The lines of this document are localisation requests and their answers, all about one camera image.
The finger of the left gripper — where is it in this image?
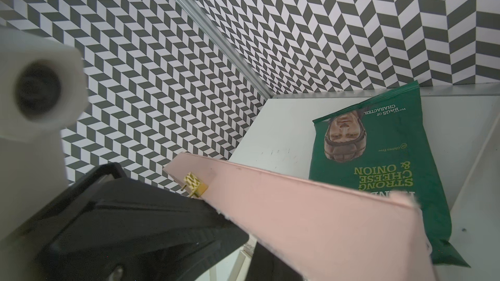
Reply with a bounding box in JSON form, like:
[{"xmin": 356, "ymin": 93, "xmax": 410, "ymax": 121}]
[{"xmin": 1, "ymin": 163, "xmax": 249, "ymax": 280}]

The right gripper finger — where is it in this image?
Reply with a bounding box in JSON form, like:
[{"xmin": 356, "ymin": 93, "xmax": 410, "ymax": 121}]
[{"xmin": 246, "ymin": 243, "xmax": 303, "ymax": 281}]

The pink jewelry box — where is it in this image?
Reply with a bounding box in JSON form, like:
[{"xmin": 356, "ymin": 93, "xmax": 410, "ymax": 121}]
[{"xmin": 164, "ymin": 153, "xmax": 435, "ymax": 280}]

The green crisp bag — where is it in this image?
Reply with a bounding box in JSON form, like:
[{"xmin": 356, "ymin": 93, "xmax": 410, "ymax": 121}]
[{"xmin": 309, "ymin": 81, "xmax": 468, "ymax": 267}]

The white cutting board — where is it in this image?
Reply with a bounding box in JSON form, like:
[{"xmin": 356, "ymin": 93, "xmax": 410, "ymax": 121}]
[{"xmin": 435, "ymin": 118, "xmax": 499, "ymax": 280}]

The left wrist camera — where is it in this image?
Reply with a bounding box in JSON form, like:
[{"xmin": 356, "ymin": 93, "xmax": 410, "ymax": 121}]
[{"xmin": 1, "ymin": 27, "xmax": 89, "ymax": 238}]

